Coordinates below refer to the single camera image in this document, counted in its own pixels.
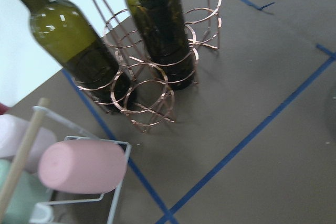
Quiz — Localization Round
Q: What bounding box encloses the dark green wine bottle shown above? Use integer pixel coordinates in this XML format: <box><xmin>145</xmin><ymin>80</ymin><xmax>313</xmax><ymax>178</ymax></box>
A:
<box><xmin>125</xmin><ymin>0</ymin><xmax>194</xmax><ymax>90</ymax></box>
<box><xmin>21</xmin><ymin>0</ymin><xmax>137</xmax><ymax>113</ymax></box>

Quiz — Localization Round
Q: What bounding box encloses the pale pink plastic cup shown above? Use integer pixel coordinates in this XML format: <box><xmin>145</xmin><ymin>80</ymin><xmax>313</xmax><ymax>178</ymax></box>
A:
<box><xmin>1</xmin><ymin>114</ymin><xmax>57</xmax><ymax>174</ymax></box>

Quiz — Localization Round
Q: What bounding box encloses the mint green plastic cup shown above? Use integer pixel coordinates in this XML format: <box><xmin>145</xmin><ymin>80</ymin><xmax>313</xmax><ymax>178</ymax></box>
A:
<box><xmin>2</xmin><ymin>171</ymin><xmax>53</xmax><ymax>224</ymax></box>

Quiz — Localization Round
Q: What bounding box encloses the copper wire bottle rack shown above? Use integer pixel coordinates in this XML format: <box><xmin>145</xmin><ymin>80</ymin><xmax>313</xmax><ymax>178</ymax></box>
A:
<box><xmin>70</xmin><ymin>0</ymin><xmax>223</xmax><ymax>133</ymax></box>

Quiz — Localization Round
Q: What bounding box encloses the wooden rack handle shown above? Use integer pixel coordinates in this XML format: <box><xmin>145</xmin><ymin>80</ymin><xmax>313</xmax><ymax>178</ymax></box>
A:
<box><xmin>1</xmin><ymin>110</ymin><xmax>46</xmax><ymax>219</ymax></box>

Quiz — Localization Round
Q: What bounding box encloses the white wire cup rack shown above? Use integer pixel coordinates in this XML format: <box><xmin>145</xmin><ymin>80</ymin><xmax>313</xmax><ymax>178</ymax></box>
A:
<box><xmin>30</xmin><ymin>105</ymin><xmax>132</xmax><ymax>223</ymax></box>

